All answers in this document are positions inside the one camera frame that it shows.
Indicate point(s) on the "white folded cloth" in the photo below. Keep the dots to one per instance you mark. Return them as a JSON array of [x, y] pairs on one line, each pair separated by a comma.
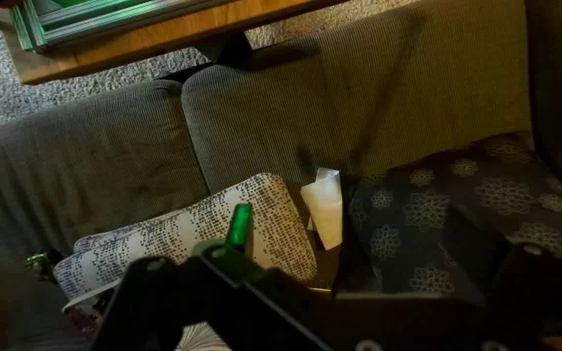
[[324, 207]]

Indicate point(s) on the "white speckled pillow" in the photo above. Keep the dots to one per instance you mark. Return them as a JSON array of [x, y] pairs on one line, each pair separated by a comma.
[[176, 234]]

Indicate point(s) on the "green framed board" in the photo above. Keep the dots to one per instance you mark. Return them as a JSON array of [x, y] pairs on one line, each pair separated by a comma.
[[98, 15]]

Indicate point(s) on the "wooden coffee table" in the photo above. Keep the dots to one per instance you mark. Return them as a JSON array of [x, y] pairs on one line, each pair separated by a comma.
[[164, 35]]

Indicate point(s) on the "small green object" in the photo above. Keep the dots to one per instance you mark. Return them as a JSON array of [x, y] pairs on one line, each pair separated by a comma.
[[39, 261]]

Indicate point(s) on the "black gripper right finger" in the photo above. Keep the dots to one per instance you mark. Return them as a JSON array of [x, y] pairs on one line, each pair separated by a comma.
[[541, 298]]

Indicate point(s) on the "dark grey floral pillow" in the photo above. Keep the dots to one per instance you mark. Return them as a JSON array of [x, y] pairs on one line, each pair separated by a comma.
[[424, 214]]

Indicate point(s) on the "grey fabric sofa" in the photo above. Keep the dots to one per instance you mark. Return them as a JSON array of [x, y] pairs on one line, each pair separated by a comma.
[[98, 162]]

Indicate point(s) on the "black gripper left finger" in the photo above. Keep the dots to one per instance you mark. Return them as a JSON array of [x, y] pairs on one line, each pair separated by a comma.
[[145, 304]]

